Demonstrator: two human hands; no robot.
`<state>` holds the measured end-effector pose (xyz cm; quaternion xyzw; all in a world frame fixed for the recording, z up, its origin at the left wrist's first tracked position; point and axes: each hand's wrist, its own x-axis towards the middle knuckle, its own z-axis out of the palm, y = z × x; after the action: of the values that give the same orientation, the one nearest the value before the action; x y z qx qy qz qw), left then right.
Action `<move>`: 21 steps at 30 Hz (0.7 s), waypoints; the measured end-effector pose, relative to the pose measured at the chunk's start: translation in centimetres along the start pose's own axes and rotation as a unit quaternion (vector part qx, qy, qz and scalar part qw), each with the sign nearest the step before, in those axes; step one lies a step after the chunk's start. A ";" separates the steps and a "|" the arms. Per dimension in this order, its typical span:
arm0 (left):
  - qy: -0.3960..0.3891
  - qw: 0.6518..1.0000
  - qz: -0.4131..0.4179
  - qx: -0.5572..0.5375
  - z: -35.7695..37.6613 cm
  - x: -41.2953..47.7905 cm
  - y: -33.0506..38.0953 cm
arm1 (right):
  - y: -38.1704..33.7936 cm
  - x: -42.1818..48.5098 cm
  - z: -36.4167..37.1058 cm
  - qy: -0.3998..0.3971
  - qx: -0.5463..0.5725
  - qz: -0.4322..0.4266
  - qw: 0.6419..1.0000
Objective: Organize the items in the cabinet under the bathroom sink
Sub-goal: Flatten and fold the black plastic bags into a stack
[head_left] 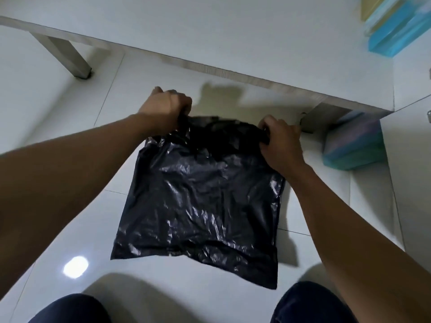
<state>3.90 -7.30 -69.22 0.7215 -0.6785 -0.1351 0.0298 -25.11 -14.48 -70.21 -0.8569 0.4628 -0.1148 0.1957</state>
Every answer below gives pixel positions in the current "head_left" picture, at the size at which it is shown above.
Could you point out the person's left hand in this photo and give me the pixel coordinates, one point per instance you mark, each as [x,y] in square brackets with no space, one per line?
[161,109]

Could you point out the person's right hand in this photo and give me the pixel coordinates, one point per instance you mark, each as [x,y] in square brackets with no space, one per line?
[281,144]

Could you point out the person's right fingers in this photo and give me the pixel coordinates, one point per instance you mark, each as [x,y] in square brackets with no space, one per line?
[267,129]

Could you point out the person's left thumb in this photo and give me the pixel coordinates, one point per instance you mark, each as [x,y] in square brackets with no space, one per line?
[157,90]

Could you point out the black plastic garbage bag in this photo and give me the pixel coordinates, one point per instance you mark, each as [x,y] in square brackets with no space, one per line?
[205,195]

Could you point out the person's left forearm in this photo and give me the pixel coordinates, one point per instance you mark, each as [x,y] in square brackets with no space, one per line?
[64,184]

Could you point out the person's right forearm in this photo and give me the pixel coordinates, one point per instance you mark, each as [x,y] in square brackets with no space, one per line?
[353,245]

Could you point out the white table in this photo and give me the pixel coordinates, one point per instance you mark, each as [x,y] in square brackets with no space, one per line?
[215,40]

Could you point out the blue storage box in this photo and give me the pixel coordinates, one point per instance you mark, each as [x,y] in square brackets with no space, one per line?
[354,140]

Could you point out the tan cardboard box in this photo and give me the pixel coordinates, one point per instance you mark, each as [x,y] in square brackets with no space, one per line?
[372,6]

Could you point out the person's dark trouser leg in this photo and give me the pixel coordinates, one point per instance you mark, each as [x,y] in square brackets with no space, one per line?
[72,309]
[311,304]

